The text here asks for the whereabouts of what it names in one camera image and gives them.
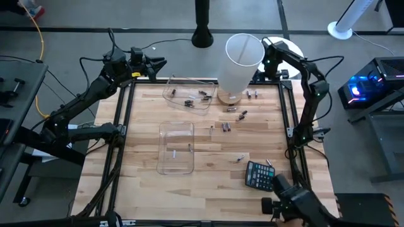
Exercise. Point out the tall black cabinet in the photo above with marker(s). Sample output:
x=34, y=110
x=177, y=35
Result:
x=396, y=12

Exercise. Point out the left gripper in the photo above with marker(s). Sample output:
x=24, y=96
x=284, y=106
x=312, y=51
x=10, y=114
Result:
x=139, y=67

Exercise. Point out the white fan base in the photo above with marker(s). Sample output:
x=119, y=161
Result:
x=347, y=22

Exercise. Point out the black pole stand base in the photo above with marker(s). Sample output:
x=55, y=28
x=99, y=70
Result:
x=202, y=31

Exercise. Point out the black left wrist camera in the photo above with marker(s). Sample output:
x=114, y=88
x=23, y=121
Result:
x=136, y=55

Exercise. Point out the person's shoe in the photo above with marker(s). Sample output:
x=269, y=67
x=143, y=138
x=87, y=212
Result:
x=33, y=12

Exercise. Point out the white shade wooden base lamp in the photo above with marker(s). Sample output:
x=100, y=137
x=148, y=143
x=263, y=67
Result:
x=238, y=72

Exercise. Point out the black desk calculator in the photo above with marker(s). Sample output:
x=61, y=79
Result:
x=259, y=176

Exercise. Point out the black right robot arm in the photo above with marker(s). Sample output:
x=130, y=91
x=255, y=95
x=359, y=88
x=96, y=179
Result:
x=311, y=107

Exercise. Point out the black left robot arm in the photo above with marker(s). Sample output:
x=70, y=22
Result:
x=85, y=94

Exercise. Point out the black aluminium table frame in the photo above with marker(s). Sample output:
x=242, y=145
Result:
x=271, y=82

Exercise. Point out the black clamp tool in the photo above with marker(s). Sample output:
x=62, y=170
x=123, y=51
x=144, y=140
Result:
x=14, y=86

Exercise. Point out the white paper sheet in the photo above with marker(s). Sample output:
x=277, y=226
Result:
x=42, y=155
x=67, y=127

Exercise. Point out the silver metal bracket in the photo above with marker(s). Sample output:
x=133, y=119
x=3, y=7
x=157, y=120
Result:
x=129, y=223

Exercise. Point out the black box with hazard stripes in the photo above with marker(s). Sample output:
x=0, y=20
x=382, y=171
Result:
x=369, y=211

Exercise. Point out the light metal clamp bracket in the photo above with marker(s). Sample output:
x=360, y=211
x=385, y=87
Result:
x=320, y=133

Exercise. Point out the dark grey computer stand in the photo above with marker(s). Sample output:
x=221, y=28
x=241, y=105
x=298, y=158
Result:
x=385, y=142

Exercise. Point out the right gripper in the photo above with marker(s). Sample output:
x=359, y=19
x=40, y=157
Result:
x=272, y=63

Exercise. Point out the grey side table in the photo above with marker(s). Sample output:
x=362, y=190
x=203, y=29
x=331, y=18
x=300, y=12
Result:
x=31, y=75

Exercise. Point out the black computer with coloured lights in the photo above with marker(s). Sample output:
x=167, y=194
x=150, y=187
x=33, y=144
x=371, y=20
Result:
x=385, y=72

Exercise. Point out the black device with red light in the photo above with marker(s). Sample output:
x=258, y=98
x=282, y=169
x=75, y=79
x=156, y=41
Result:
x=4, y=129

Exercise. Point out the clear plastic bin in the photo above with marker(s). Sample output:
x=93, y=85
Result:
x=176, y=99
x=167, y=138

